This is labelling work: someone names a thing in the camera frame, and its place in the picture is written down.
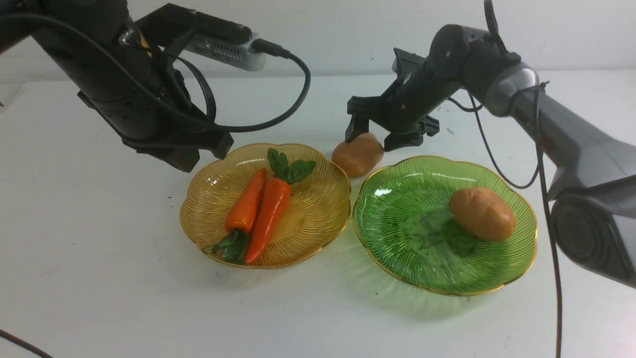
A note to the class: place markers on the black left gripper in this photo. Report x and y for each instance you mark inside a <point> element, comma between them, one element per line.
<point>131,83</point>

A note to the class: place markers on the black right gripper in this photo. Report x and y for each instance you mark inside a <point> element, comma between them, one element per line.
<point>418,89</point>

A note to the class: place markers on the brown plastic potato with dimple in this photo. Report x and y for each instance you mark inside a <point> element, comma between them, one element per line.
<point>359,156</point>

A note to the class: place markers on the orange plastic carrot leaves down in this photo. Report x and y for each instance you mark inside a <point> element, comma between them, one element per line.
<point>240,220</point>

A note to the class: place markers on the orange plastic carrot leaves up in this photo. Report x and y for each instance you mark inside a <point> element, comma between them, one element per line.
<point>275,200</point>

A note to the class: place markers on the smooth brown plastic potato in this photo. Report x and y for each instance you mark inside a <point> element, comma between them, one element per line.
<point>483,213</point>

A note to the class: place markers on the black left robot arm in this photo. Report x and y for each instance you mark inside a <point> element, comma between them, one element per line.
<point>15,20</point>

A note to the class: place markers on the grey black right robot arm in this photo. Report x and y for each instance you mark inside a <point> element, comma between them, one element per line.
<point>593,217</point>

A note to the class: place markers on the green ribbed glass plate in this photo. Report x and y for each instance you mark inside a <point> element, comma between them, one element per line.
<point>401,217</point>

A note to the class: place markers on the amber ribbed glass plate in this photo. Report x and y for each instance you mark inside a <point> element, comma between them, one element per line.
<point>317,214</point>

